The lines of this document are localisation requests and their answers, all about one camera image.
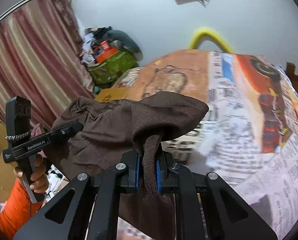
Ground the dark brown cloth garment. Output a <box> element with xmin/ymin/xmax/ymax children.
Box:
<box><xmin>44</xmin><ymin>92</ymin><xmax>209</xmax><ymax>239</ymax></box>

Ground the orange sleeve left forearm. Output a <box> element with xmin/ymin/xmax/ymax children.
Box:
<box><xmin>0</xmin><ymin>179</ymin><xmax>43</xmax><ymax>239</ymax></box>

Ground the person left hand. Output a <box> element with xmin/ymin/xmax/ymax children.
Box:
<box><xmin>14</xmin><ymin>154</ymin><xmax>49</xmax><ymax>193</ymax></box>

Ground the newspaper print bed cover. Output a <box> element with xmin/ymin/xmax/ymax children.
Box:
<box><xmin>115</xmin><ymin>49</ymin><xmax>298</xmax><ymax>239</ymax></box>

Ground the striped red beige curtain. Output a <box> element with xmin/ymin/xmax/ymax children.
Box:
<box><xmin>0</xmin><ymin>0</ymin><xmax>94</xmax><ymax>128</ymax></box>

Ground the bamboo folding lap table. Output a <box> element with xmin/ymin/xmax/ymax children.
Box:
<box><xmin>94</xmin><ymin>87</ymin><xmax>140</xmax><ymax>102</ymax></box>

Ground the green storage bag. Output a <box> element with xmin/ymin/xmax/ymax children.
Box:
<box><xmin>87</xmin><ymin>49</ymin><xmax>138</xmax><ymax>85</ymax></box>

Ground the orange box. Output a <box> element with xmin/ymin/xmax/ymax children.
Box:
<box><xmin>96</xmin><ymin>41</ymin><xmax>118</xmax><ymax>63</ymax></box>

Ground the grey plush toy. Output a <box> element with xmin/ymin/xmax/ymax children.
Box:
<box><xmin>107</xmin><ymin>29</ymin><xmax>143</xmax><ymax>61</ymax></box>

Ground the yellow curved foam tube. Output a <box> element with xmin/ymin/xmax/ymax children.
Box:
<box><xmin>189</xmin><ymin>28</ymin><xmax>234</xmax><ymax>54</ymax></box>

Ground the wooden bed post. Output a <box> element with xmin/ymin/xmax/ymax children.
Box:
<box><xmin>285</xmin><ymin>62</ymin><xmax>296</xmax><ymax>79</ymax></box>

